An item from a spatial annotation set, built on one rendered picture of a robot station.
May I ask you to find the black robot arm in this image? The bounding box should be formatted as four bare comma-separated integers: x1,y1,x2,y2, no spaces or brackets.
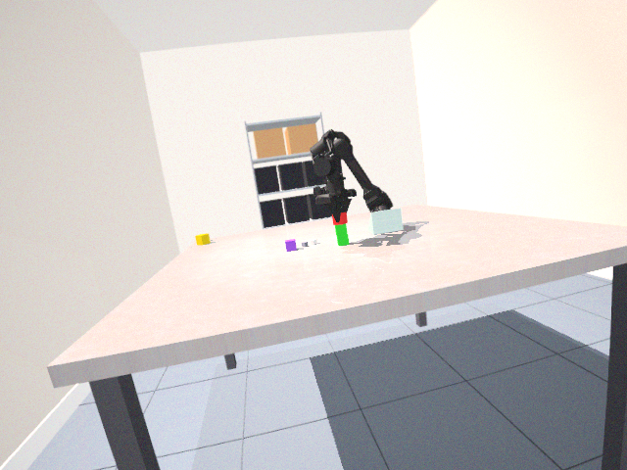
310,129,394,213

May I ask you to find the yellow cube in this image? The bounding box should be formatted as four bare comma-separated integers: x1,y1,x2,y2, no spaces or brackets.
195,234,211,245

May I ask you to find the purple cube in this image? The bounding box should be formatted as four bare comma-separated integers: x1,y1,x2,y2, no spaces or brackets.
285,239,297,252

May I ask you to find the red block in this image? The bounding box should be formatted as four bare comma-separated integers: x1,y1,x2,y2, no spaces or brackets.
332,212,348,225

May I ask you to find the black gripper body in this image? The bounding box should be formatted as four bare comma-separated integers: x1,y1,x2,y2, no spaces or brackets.
315,174,357,205

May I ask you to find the green block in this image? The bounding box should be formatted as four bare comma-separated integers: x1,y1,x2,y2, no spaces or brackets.
337,234,350,246
335,223,348,236

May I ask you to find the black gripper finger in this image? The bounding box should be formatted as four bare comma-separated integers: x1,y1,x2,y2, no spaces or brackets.
323,202,342,222
339,199,352,212

